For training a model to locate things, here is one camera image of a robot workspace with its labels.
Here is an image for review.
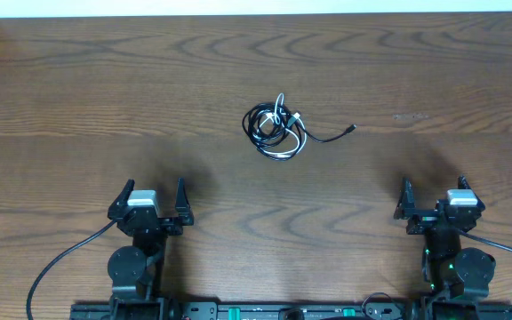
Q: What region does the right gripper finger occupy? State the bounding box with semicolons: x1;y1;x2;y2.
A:
394;178;415;220
457;175;483;209

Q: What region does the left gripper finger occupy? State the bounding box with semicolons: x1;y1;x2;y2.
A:
108;180;135;216
175;178;193;218

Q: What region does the black braided USB cable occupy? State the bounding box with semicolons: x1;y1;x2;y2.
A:
241;102;304;162

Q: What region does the black cable with small plug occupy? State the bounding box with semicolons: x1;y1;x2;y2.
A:
242;102;357;155

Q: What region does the white USB cable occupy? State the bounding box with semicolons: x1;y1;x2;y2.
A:
260;92;308;160

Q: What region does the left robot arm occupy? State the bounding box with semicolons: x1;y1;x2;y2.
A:
108;178;195;320

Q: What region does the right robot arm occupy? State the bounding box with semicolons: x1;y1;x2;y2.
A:
395;176;496;319

